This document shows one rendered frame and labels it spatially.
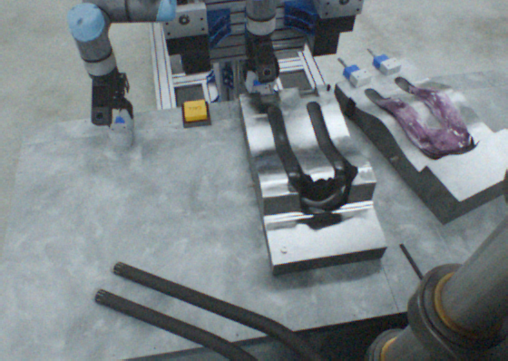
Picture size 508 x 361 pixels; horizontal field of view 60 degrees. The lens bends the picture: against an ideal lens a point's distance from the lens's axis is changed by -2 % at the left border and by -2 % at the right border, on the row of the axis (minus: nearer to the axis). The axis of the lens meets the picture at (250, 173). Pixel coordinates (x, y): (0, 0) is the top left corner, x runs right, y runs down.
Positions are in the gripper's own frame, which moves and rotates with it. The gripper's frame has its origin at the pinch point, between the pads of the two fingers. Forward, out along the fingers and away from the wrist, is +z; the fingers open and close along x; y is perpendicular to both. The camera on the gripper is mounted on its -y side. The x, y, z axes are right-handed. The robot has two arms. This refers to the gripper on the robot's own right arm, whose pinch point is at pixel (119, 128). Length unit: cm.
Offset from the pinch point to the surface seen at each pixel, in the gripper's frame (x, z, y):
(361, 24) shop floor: -103, 85, 167
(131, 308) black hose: -12, 0, -50
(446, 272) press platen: -60, -44, -60
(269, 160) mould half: -40.9, -5.7, -14.8
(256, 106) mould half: -37.3, -4.3, 4.7
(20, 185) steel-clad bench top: 24.6, 4.7, -16.1
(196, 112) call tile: -20.4, 1.0, 7.1
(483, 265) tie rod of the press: -58, -55, -64
